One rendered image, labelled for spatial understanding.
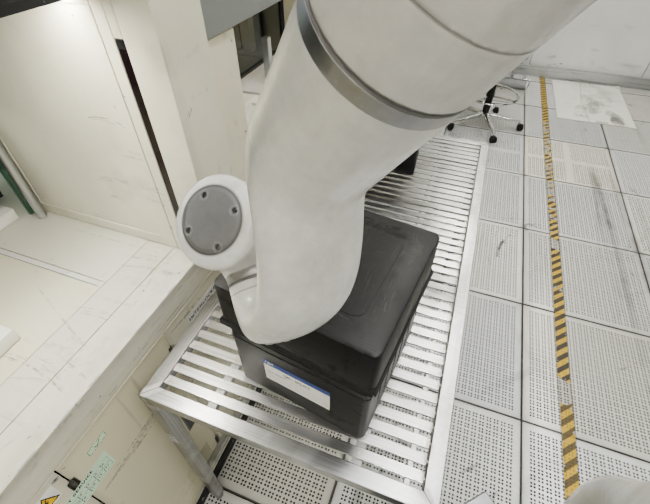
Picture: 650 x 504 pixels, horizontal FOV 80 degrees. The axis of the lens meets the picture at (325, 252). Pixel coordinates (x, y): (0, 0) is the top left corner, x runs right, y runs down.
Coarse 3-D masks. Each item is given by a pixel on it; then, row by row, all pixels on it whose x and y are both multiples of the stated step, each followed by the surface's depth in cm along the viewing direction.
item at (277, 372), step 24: (240, 336) 69; (408, 336) 87; (264, 360) 71; (288, 360) 66; (264, 384) 79; (288, 384) 72; (312, 384) 67; (336, 384) 63; (384, 384) 74; (312, 408) 74; (336, 408) 69; (360, 408) 64; (360, 432) 71
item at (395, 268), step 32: (384, 224) 71; (384, 256) 65; (416, 256) 65; (224, 288) 60; (352, 288) 60; (384, 288) 60; (416, 288) 62; (224, 320) 67; (352, 320) 56; (384, 320) 56; (288, 352) 63; (320, 352) 57; (352, 352) 53; (384, 352) 53; (352, 384) 59
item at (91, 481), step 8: (232, 440) 141; (104, 456) 77; (224, 456) 137; (96, 464) 75; (104, 464) 77; (112, 464) 80; (56, 472) 67; (88, 472) 73; (96, 472) 75; (104, 472) 78; (216, 472) 134; (88, 480) 74; (96, 480) 76; (80, 488) 72; (88, 488) 74; (96, 488) 77; (72, 496) 71; (80, 496) 73; (88, 496) 75; (200, 496) 126
